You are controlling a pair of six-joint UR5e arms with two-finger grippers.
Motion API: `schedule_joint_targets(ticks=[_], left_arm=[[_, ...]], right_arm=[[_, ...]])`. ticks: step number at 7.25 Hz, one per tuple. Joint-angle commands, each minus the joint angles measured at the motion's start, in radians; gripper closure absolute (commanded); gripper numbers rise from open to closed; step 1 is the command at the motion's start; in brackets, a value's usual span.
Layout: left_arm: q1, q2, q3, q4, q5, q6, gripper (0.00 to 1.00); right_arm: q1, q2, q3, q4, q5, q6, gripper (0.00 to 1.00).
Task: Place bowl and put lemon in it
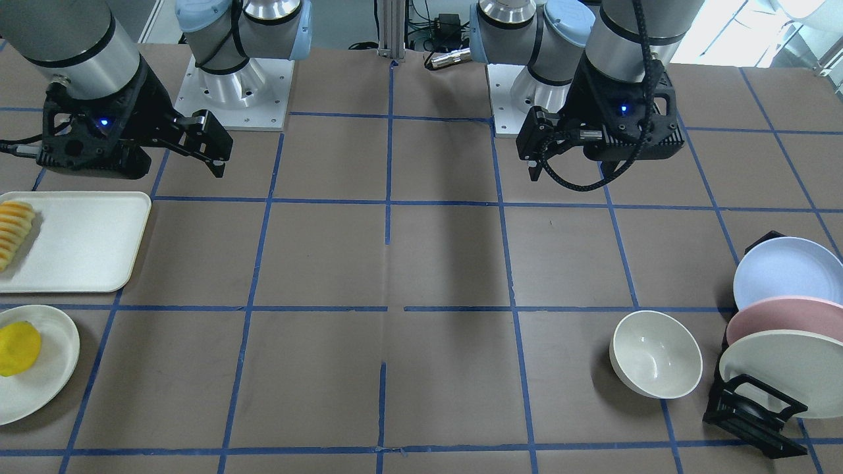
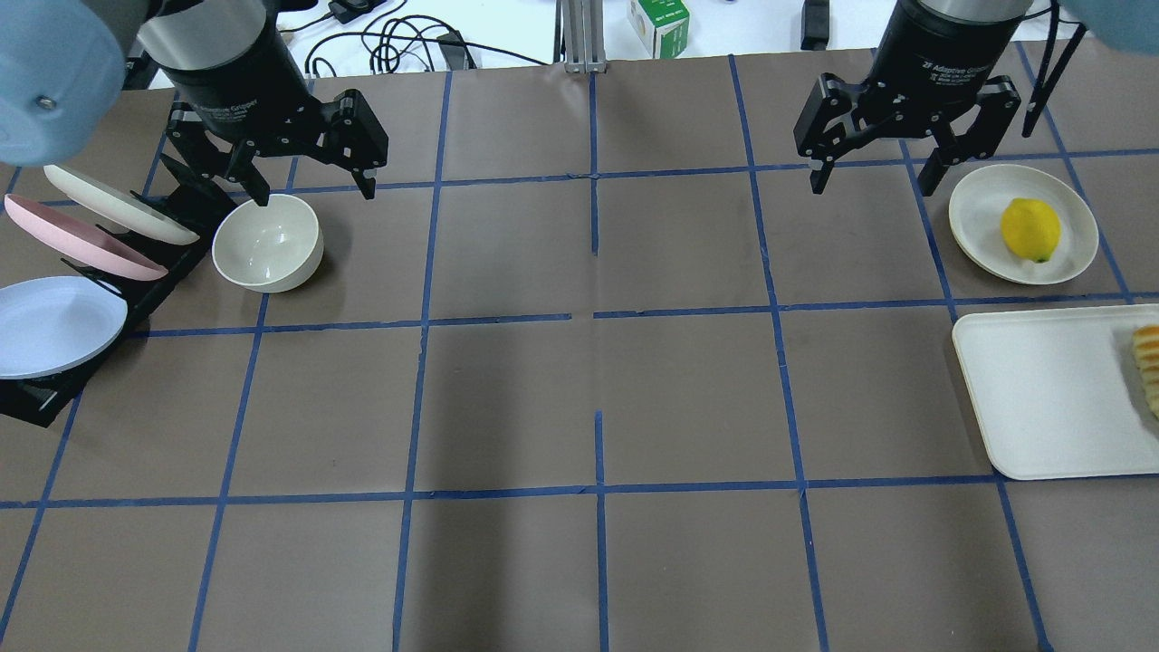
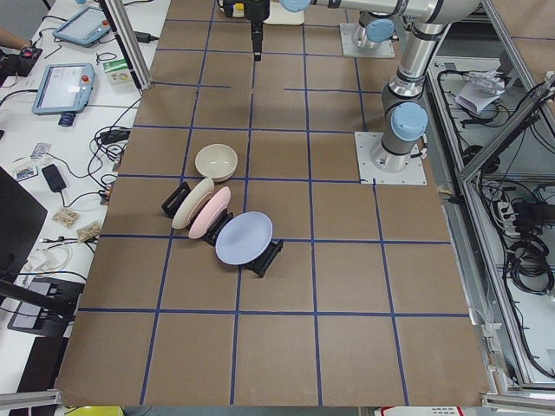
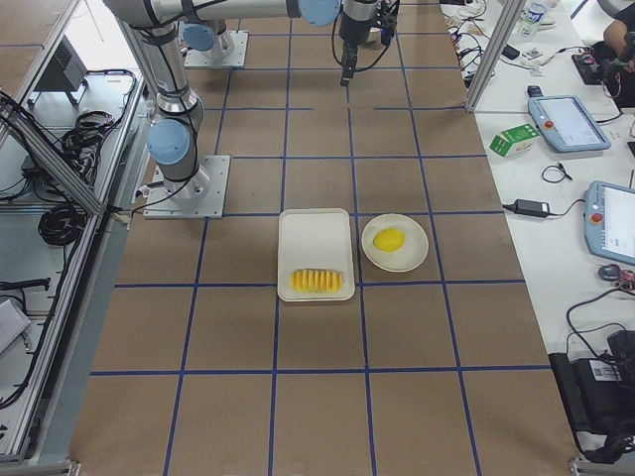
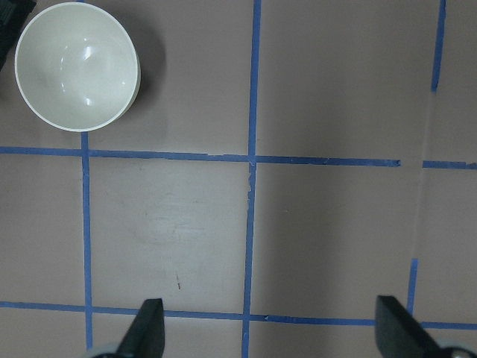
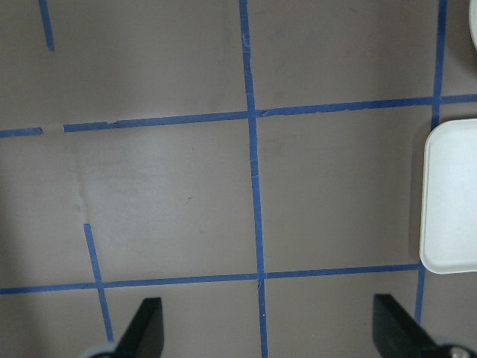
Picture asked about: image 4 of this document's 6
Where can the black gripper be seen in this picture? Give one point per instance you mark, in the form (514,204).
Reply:
(351,31)

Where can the yellow lemon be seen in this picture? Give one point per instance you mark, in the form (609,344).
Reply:
(389,240)

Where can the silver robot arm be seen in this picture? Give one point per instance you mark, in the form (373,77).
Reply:
(155,42)
(210,38)

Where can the black phone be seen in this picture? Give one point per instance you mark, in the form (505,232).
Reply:
(510,53)

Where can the plastic water bottle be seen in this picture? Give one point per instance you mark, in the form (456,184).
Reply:
(531,19)

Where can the green white carton box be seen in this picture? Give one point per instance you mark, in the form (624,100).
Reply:
(513,141)

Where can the cream rectangular tray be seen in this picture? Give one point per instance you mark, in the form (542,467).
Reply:
(315,238)

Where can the cream round plate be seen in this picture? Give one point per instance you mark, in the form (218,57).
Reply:
(413,253)

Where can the blue teach pendant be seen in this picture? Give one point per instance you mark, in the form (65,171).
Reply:
(566,125)
(608,220)

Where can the black power adapter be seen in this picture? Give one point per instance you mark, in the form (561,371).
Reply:
(532,208)

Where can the sliced yellow toy fruit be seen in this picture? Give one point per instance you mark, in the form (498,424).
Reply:
(316,281)

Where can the grey electronics box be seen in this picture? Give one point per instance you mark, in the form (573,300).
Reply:
(65,73)

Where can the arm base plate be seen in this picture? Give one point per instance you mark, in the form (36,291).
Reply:
(203,196)
(197,60)

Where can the aluminium frame post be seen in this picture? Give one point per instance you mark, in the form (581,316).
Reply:
(498,40)

